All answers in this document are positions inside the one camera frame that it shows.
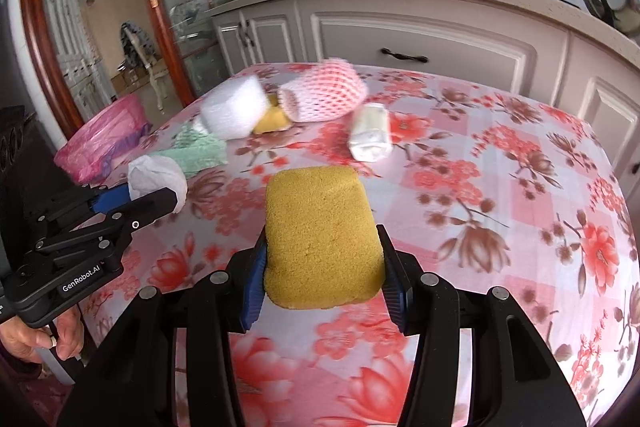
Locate white paper towel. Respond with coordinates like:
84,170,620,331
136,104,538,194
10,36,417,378
127,155,188,213

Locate white tissue pack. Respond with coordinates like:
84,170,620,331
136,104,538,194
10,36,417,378
347,103,393,162

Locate dark refrigerator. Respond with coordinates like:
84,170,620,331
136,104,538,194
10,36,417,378
0,0,72,228

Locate person's left hand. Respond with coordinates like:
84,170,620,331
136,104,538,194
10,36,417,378
1,308,84,363

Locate floral pink tablecloth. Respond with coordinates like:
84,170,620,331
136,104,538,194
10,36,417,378
81,67,639,426

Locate white kitchen cabinets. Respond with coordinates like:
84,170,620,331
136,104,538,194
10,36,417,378
209,0,639,210

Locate green patterned cloth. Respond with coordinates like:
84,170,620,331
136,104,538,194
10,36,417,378
151,122,228,179

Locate large yellow sponge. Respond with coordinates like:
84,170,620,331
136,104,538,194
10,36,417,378
264,166,385,310

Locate pink lined trash bin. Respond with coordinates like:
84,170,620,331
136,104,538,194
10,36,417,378
54,94,152,185

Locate small yellow sponge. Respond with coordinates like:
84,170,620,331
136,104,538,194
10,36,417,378
253,93,292,135

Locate white foam block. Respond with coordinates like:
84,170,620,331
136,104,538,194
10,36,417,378
193,75,270,141

